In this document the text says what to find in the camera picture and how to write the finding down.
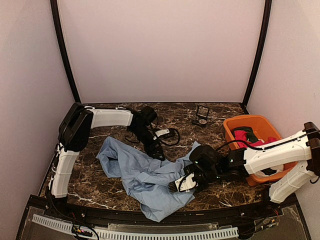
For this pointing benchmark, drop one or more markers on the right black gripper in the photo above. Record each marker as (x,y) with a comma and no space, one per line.
(186,169)

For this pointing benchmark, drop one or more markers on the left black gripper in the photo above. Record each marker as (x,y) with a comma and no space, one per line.
(159,149)

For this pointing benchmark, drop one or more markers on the light blue shirt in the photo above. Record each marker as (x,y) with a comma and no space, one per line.
(144,178)

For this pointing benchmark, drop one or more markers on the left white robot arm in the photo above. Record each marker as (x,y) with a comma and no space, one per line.
(74,133)

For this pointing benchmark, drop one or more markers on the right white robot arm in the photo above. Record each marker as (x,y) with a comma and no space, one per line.
(302,147)

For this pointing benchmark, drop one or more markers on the round iridescent brooch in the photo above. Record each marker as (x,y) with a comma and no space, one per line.
(202,121)

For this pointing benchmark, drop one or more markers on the red garment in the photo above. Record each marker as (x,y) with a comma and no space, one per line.
(243,144)

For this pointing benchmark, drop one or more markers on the orange plastic basin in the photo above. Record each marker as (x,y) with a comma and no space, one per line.
(263,129)

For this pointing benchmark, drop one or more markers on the white garment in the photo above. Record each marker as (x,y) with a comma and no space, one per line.
(267,172)

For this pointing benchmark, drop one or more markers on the left black frame post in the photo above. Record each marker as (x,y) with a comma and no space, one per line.
(63,50)

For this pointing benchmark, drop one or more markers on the black frame post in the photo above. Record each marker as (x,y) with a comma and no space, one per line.
(258,55)
(63,50)

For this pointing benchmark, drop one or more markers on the black front rail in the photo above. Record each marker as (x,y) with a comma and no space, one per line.
(236,216)

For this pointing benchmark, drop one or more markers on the white slotted cable duct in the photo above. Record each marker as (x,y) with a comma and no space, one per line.
(131,232)

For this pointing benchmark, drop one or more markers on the right black frame post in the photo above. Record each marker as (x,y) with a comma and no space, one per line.
(258,55)

